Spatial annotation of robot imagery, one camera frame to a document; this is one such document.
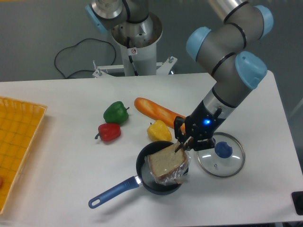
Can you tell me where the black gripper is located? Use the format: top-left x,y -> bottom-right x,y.
174,102 -> 224,152

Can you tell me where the bagged toast slice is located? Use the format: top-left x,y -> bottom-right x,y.
145,143 -> 191,186

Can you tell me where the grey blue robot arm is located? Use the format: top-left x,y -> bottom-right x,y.
85,0 -> 274,151

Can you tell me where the yellow bell pepper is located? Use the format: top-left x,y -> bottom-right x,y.
147,120 -> 172,142

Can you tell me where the orange baguette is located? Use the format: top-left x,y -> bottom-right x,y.
134,97 -> 186,129

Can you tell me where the glass lid blue knob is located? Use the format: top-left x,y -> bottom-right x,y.
197,132 -> 245,178

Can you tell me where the green bell pepper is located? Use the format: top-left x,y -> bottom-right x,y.
103,101 -> 129,124

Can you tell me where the red bell pepper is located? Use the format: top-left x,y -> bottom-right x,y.
95,123 -> 121,142

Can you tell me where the black device at table edge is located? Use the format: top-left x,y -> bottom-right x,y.
291,191 -> 303,215

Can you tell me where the yellow plastic basket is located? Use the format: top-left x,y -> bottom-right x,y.
0,96 -> 47,214

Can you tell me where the black pot blue handle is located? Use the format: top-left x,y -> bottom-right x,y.
88,141 -> 182,209

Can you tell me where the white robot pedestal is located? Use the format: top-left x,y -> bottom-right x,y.
92,13 -> 178,78

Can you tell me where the black cable on floor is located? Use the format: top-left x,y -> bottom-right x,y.
54,38 -> 117,79

